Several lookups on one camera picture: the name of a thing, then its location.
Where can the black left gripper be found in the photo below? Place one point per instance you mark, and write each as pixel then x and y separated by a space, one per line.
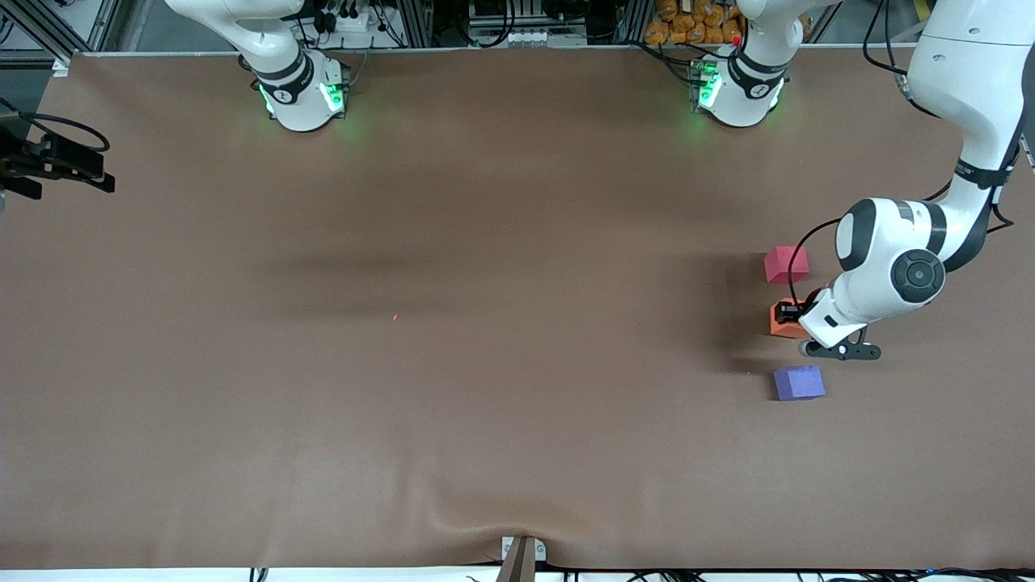
pixel 787 311

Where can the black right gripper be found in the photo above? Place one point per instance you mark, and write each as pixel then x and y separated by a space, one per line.
pixel 16 162

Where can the orange foam block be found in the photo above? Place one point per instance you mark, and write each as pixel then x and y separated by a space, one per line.
pixel 784 327

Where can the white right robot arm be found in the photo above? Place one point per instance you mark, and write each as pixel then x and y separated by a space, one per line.
pixel 291 81

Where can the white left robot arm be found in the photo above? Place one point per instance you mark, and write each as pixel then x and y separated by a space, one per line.
pixel 889 267

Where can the red foam block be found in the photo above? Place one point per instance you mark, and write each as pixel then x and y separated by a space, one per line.
pixel 780 264

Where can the purple foam block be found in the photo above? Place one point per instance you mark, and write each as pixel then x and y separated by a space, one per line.
pixel 799 382

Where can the bag of orange items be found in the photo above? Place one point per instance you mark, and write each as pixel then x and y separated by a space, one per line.
pixel 691 23

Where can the brown table mat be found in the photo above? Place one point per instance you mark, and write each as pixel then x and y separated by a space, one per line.
pixel 485 420

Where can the white power strip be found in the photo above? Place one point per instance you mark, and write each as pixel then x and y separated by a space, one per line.
pixel 525 38

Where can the aluminium frame post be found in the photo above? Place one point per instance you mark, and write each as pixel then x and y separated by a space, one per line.
pixel 48 32

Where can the metal table clamp bracket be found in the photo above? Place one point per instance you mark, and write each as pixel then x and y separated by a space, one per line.
pixel 521 558

